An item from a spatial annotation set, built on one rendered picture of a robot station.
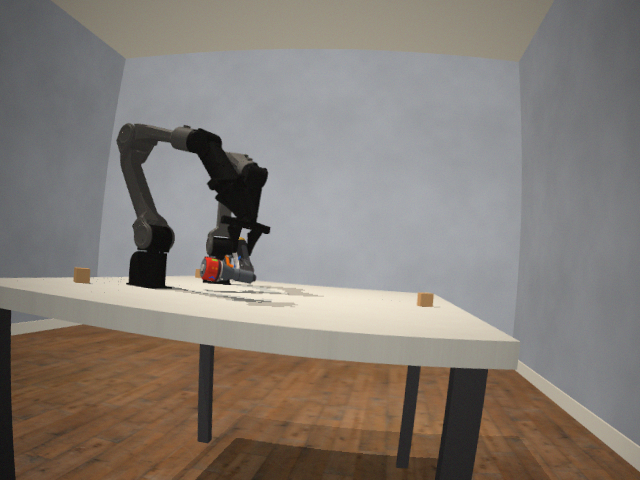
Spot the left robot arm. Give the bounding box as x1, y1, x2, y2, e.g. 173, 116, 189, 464
203, 151, 268, 285

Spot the grey hose nozzle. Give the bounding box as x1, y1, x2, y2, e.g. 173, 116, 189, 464
200, 237, 256, 284

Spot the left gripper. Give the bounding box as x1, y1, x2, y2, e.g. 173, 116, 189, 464
220, 215, 271, 256

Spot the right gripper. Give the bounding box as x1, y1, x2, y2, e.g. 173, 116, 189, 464
207, 163, 258, 222

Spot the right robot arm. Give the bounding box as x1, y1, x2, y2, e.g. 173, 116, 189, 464
116, 123, 231, 289

